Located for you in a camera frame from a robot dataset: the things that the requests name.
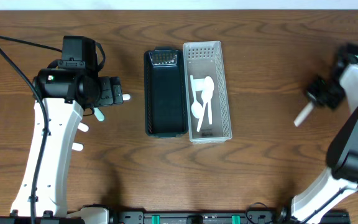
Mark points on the thick white plastic spoon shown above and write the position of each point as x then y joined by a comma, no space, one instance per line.
126,97

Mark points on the white plastic fork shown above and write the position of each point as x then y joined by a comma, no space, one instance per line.
83,127
77,146

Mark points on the thin white spoon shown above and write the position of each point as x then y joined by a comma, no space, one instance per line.
304,113
209,84
195,106
204,102

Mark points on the dark green plastic basket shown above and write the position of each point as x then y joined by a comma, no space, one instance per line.
165,95

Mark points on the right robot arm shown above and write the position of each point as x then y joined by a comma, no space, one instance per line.
339,179

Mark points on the white label in basket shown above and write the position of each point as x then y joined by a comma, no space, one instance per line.
199,84

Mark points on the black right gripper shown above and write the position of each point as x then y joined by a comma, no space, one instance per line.
317,94

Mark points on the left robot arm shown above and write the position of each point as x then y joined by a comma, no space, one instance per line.
67,87

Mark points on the clear white plastic basket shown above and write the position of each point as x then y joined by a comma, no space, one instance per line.
202,59

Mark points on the mint green plastic fork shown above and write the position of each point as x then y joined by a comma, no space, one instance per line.
99,115

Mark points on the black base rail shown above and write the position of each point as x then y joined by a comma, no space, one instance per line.
137,217

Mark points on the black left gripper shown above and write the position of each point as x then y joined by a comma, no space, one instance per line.
115,93

